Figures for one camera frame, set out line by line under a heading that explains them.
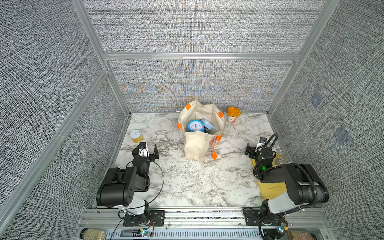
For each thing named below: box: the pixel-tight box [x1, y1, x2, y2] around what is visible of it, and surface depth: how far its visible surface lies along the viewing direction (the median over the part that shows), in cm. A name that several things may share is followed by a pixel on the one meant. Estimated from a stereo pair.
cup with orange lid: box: [227, 106, 242, 124], surface depth 110 cm
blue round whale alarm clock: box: [188, 120, 205, 132], surface depth 97 cm
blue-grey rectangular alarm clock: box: [200, 117, 215, 134], surface depth 105 cm
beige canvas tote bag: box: [177, 99, 226, 163], surface depth 94 cm
